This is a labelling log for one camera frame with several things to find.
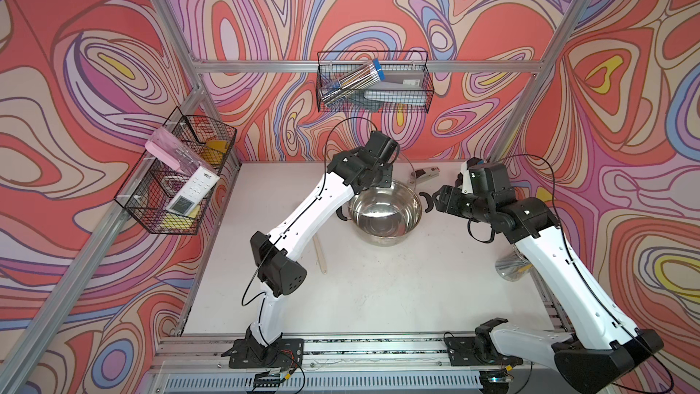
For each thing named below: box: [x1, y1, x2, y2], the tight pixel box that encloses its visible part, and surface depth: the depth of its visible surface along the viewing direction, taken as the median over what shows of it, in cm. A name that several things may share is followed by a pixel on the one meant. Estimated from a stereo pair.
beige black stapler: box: [407, 165, 441, 186], surface depth 113 cm
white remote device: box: [165, 165, 221, 217], surface depth 70 cm
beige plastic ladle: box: [312, 233, 328, 275], surface depth 95 cm
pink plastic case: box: [144, 126, 205, 174], surface depth 73 cm
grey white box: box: [363, 69, 427, 105], surface depth 90 cm
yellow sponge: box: [203, 139, 229, 167], surface depth 81 cm
